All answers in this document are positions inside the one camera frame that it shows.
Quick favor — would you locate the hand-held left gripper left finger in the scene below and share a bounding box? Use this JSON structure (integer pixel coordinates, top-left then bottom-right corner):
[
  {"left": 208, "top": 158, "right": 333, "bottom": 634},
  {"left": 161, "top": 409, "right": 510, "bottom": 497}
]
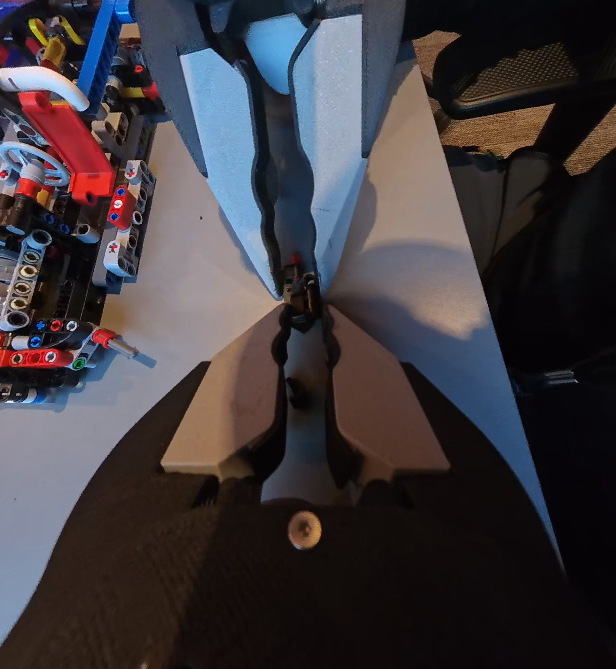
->
[{"left": 161, "top": 305, "right": 290, "bottom": 487}]

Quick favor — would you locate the black office chair base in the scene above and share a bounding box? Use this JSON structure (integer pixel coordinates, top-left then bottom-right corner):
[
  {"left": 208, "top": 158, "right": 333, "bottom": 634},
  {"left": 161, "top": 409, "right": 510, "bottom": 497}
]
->
[{"left": 433, "top": 31, "right": 616, "bottom": 173}]

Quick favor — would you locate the grey fabric bag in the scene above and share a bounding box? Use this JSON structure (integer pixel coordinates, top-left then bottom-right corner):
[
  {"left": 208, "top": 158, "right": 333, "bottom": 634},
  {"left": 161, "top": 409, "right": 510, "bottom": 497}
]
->
[{"left": 446, "top": 146, "right": 554, "bottom": 272}]

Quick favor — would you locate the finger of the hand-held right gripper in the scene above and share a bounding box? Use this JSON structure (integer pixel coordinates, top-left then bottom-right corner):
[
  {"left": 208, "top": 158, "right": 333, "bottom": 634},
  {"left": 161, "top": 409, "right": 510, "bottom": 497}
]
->
[
  {"left": 288, "top": 13, "right": 369, "bottom": 287},
  {"left": 179, "top": 52, "right": 285, "bottom": 301}
]

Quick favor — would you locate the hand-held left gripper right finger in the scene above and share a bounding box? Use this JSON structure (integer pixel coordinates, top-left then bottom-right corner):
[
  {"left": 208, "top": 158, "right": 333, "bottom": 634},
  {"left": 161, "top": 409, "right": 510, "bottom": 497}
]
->
[{"left": 319, "top": 306, "right": 452, "bottom": 489}]

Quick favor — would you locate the toy brick vehicle model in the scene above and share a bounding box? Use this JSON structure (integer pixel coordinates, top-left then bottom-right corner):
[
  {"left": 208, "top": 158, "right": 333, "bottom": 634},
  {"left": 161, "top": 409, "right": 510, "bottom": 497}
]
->
[{"left": 0, "top": 0, "right": 165, "bottom": 406}]

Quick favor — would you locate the light grey desk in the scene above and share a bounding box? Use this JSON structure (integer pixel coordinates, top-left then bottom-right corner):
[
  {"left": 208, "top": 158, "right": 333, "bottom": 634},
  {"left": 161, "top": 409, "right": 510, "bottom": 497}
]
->
[{"left": 0, "top": 42, "right": 567, "bottom": 669}]

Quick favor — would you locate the black toy assembly red pin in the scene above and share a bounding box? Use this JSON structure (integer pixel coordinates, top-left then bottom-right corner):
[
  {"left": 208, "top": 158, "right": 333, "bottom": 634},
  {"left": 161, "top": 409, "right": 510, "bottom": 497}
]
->
[{"left": 282, "top": 252, "right": 321, "bottom": 332}]

